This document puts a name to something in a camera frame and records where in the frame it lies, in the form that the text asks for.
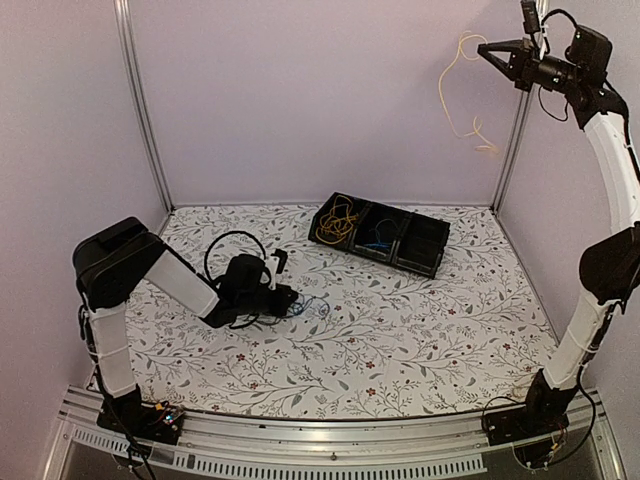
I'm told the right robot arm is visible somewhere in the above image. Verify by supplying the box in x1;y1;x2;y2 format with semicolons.
477;25;639;436

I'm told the dark grey cable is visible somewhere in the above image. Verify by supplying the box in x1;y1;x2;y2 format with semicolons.
284;292;334;321

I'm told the aluminium front rail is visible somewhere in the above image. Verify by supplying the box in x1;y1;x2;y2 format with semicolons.
43;387;630;479

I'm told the right aluminium frame post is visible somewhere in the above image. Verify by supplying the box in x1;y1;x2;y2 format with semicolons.
491;92;531;215

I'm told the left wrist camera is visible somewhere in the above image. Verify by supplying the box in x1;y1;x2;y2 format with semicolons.
265;249;288;290

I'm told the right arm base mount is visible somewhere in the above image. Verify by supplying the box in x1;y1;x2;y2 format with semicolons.
481;397;569;470

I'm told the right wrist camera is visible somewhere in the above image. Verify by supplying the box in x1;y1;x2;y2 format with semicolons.
520;0;548;60

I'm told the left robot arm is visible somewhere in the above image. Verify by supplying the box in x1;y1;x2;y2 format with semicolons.
72;217;299;434

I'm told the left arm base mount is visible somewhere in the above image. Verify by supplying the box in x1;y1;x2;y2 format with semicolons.
97;399;185;445

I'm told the black three-compartment bin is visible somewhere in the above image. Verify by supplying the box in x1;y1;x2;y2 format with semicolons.
308;192;451;279

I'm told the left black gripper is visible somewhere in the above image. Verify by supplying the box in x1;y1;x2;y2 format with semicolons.
237;283;297;317

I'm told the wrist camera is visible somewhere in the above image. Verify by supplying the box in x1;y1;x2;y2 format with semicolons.
520;0;548;60
265;249;288;290

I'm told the left aluminium frame post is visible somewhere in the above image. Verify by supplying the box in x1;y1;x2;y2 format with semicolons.
113;0;175;213

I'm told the blue cable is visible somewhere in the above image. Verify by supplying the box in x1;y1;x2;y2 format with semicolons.
362;219;399;251
287;294;321;317

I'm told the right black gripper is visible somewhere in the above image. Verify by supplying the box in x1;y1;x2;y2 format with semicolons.
478;37;581;93

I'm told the aluminium frame post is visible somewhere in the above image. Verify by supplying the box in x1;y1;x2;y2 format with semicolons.
113;0;175;213
491;92;531;215

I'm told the floral tablecloth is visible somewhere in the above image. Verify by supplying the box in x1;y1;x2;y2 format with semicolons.
97;202;567;420

